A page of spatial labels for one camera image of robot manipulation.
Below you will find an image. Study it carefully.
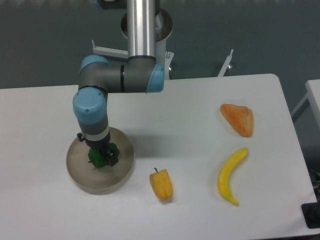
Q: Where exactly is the orange bread wedge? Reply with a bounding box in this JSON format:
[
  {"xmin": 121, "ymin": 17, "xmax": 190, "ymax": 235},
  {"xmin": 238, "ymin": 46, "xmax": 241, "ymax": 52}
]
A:
[{"xmin": 220, "ymin": 103, "xmax": 254, "ymax": 138}]

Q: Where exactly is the yellow banana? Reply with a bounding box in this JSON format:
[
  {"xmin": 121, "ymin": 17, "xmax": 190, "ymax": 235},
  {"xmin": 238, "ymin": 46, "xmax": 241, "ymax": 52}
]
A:
[{"xmin": 217, "ymin": 147, "xmax": 249, "ymax": 206}]

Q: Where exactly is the yellow bell pepper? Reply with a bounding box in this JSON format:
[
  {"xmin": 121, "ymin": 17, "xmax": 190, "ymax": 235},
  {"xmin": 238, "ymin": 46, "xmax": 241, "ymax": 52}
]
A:
[{"xmin": 149, "ymin": 167, "xmax": 174, "ymax": 202}]

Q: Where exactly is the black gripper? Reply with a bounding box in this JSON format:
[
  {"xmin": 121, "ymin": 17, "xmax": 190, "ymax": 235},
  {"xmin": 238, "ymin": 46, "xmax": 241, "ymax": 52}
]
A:
[{"xmin": 77, "ymin": 132, "xmax": 118, "ymax": 167}]

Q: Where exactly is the white side table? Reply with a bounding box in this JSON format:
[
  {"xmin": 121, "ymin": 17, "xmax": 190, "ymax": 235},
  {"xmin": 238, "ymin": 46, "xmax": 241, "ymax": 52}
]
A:
[{"xmin": 290, "ymin": 79, "xmax": 320, "ymax": 126}]

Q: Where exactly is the black clamp at table edge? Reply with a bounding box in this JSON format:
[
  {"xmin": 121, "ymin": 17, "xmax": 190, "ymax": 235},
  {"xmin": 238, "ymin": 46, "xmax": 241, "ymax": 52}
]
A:
[{"xmin": 301, "ymin": 202, "xmax": 320, "ymax": 229}]

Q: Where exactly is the beige round plate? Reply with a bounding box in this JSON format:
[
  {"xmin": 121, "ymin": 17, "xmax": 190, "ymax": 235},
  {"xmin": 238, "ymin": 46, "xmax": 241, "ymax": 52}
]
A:
[{"xmin": 66, "ymin": 127, "xmax": 135, "ymax": 194}]

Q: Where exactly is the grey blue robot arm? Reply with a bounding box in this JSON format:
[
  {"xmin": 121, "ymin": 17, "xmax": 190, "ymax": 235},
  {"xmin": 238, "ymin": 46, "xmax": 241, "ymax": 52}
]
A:
[{"xmin": 72, "ymin": 0, "xmax": 165, "ymax": 168}]

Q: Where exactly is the green bell pepper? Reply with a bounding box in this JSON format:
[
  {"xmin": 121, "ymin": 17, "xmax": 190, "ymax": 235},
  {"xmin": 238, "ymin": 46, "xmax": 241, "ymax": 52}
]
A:
[{"xmin": 88, "ymin": 142, "xmax": 120, "ymax": 168}]

